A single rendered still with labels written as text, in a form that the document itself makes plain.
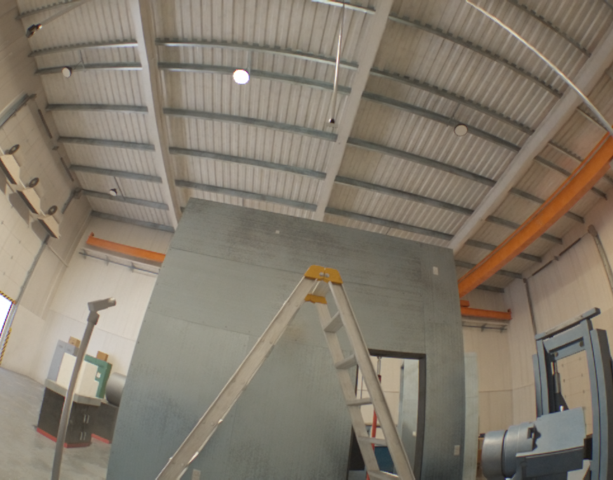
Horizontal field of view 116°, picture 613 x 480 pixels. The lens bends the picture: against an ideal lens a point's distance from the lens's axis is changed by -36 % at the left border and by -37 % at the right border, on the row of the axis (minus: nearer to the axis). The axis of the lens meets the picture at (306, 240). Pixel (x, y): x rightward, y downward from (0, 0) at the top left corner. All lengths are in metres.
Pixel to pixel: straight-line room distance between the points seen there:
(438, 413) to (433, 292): 1.05
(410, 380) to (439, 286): 3.91
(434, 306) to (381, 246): 0.72
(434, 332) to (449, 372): 0.36
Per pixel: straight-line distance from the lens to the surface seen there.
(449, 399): 2.61
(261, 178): 9.50
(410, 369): 6.55
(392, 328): 2.46
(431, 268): 2.89
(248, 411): 2.14
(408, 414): 6.45
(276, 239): 2.54
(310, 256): 2.50
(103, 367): 11.41
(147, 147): 10.13
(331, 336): 1.82
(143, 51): 7.75
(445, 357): 2.64
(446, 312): 2.77
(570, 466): 1.42
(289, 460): 2.18
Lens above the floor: 1.55
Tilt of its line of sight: 34 degrees up
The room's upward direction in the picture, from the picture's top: 8 degrees clockwise
